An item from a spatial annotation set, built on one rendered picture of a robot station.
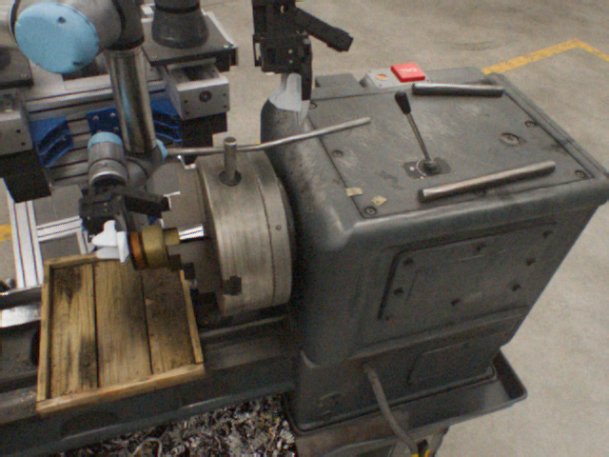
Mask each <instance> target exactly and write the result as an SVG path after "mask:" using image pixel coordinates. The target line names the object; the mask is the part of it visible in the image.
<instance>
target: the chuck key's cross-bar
mask: <svg viewBox="0 0 609 457"><path fill-rule="evenodd" d="M370 123H371V122H370V117H365V118H361V119H356V121H352V122H347V123H343V124H340V125H336V126H332V127H328V128H324V129H317V130H313V131H310V132H306V133H302V134H297V135H293V136H289V137H286V138H282V139H278V140H274V141H270V142H266V143H262V144H258V145H242V146H237V148H236V152H253V151H261V150H265V149H272V148H276V147H280V146H284V145H288V144H292V143H296V142H300V141H304V140H308V139H312V138H316V137H320V136H324V135H327V134H331V133H335V132H339V131H343V130H347V129H354V128H358V127H362V126H366V125H370ZM167 151H168V155H169V156H176V155H195V154H215V153H226V152H225V149H224V146H222V147H201V148H181V149H168V150H167Z"/></svg>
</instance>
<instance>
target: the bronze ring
mask: <svg viewBox="0 0 609 457"><path fill-rule="evenodd" d="M127 238H128V249H129V254H130V258H131V261H132V265H133V268H134V270H135V271H139V270H140V271H142V270H146V269H147V268H150V270H155V269H159V268H167V269H171V265H170V259H169V254H168V248H167V247H168V246H173V245H178V244H181V240H180V235H179V231H178V228H167V229H165V228H163V225H162V222H157V225H153V226H148V227H143V228H142V231H138V230H136V231H132V232H130V233H128V234H127Z"/></svg>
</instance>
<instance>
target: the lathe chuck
mask: <svg viewBox="0 0 609 457"><path fill-rule="evenodd" d="M196 160H197V163H196ZM196 164H197V165H196ZM197 166H198V172H199V178H200V184H201V190H202V195H203V201H205V207H206V217H207V223H201V226H202V232H203V235H211V241H212V245H213V247H214V251H215V255H216V258H217V262H218V265H219V270H220V272H221V276H222V279H223V280H224V281H226V280H229V277H230V276H235V275H237V278H240V289H241V291H239V292H238V294H237V295H232V296H231V294H230V293H229V294H224V291H223V290H222V289H221V290H216V291H215V293H216V297H217V300H218V304H219V307H220V310H221V312H222V314H223V315H224V316H225V317H226V316H230V315H235V314H237V313H239V312H243V311H247V310H252V309H258V308H266V307H269V306H270V305H271V304H272V300H273V294H274V271H273V259H272V250H271V243H270V236H269V230H268V224H267V220H266V214H265V205H264V201H263V197H262V194H261V190H260V186H259V183H258V179H257V176H256V173H255V170H254V168H253V165H252V163H250V160H249V158H248V157H247V155H246V153H245V152H237V168H236V169H235V170H234V172H236V173H237V174H238V175H239V177H240V180H239V181H238V182H237V183H235V184H232V185H229V184H226V183H224V182H223V181H222V180H221V176H222V174H223V173H225V172H226V169H225V168H224V154H223V153H216V154H211V155H208V156H197V157H196V158H195V161H194V167H195V168H197Z"/></svg>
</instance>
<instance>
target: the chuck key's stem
mask: <svg viewBox="0 0 609 457"><path fill-rule="evenodd" d="M236 148H237V140H236V138H235V137H232V136H228V137H226V138H225V139H224V149H225V152H226V153H224V168H225V169H226V180H227V181H233V180H234V170H235V169H236V168H237V152H236Z"/></svg>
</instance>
